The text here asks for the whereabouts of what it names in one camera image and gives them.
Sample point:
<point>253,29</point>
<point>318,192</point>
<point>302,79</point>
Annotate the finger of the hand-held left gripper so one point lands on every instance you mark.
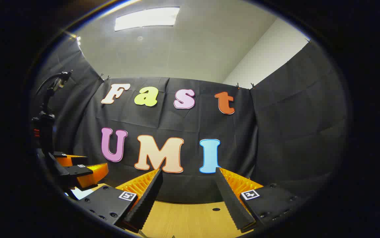
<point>92,175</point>
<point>72,160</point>

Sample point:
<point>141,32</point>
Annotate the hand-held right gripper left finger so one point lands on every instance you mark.
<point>145,201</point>

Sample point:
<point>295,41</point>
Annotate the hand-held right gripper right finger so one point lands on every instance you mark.
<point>231,198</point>

